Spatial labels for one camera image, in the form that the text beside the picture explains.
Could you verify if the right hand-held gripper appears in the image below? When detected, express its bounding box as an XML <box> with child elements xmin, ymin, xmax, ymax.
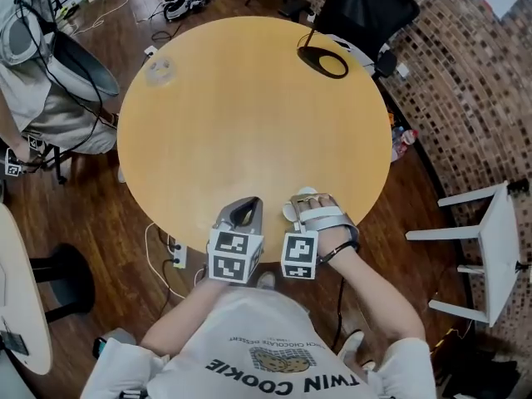
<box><xmin>281</xmin><ymin>192</ymin><xmax>361</xmax><ymax>281</ymax></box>

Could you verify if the white dome-shaped worn device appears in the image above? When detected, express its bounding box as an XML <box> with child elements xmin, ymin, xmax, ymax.
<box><xmin>40</xmin><ymin>35</ymin><xmax>121</xmax><ymax>103</ymax></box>

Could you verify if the person's left forearm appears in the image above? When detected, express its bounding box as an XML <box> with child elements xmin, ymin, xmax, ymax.
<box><xmin>140</xmin><ymin>278</ymin><xmax>228</xmax><ymax>357</ymax></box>

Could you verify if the person's white printed shirt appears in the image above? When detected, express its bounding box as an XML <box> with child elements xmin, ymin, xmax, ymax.
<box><xmin>81</xmin><ymin>287</ymin><xmax>437</xmax><ymax>399</ymax></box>

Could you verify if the grey trash bin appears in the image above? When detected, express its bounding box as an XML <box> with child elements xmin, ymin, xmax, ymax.
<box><xmin>93</xmin><ymin>327</ymin><xmax>137</xmax><ymax>361</ymax></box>

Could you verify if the white paper cup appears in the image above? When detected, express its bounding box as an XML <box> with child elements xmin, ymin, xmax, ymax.
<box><xmin>282</xmin><ymin>186</ymin><xmax>318</xmax><ymax>224</ymax></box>

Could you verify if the plastic bottle red label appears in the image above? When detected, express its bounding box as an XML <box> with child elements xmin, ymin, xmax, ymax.
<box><xmin>390</xmin><ymin>126</ymin><xmax>408</xmax><ymax>162</ymax></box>

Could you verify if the black desk lamp base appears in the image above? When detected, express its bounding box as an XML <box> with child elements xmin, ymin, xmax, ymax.
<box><xmin>296</xmin><ymin>18</ymin><xmax>350</xmax><ymax>80</ymax></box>

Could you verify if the black wrist band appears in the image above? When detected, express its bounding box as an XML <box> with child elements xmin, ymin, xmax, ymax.
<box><xmin>317</xmin><ymin>240</ymin><xmax>360</xmax><ymax>265</ymax></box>

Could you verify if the black bag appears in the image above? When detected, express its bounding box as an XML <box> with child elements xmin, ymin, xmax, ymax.
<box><xmin>431</xmin><ymin>333</ymin><xmax>521</xmax><ymax>399</ymax></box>

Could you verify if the person's right forearm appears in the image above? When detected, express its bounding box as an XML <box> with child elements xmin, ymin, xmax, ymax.
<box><xmin>318</xmin><ymin>229</ymin><xmax>427</xmax><ymax>355</ymax></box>

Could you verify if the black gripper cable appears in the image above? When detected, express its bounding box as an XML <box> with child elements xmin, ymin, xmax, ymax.
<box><xmin>334</xmin><ymin>276</ymin><xmax>347</xmax><ymax>351</ymax></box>

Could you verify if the white cable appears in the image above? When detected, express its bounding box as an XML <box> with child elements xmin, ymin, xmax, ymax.
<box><xmin>144</xmin><ymin>221</ymin><xmax>187</xmax><ymax>301</ymax></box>

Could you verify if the round yellow wooden table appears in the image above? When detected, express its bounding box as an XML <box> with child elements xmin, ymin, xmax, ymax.
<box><xmin>116</xmin><ymin>16</ymin><xmax>392</xmax><ymax>264</ymax></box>

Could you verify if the black clamp device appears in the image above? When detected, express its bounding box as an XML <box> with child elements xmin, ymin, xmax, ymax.
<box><xmin>505</xmin><ymin>178</ymin><xmax>530</xmax><ymax>195</ymax></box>

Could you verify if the black mesh office chair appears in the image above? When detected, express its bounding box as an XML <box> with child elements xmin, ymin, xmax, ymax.
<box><xmin>314</xmin><ymin>0</ymin><xmax>421</xmax><ymax>79</ymax></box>

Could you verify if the black keypad device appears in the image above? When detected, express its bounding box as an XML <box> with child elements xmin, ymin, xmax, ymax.
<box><xmin>0</xmin><ymin>329</ymin><xmax>30</xmax><ymax>357</ymax></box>

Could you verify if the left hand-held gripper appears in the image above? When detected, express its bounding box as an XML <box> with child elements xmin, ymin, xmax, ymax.
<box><xmin>205</xmin><ymin>196</ymin><xmax>266</xmax><ymax>286</ymax></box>

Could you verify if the white power strip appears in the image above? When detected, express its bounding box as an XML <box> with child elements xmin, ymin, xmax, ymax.
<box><xmin>171</xmin><ymin>242</ymin><xmax>189</xmax><ymax>270</ymax></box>

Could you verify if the round white table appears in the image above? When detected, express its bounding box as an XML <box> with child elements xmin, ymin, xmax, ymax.
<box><xmin>0</xmin><ymin>203</ymin><xmax>97</xmax><ymax>377</ymax></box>

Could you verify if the black and white helmet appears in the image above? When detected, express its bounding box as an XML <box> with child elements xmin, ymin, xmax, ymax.
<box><xmin>161</xmin><ymin>0</ymin><xmax>220</xmax><ymax>22</ymax></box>

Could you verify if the white wooden bench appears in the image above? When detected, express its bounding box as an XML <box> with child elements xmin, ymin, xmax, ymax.
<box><xmin>405</xmin><ymin>180</ymin><xmax>524</xmax><ymax>328</ymax></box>

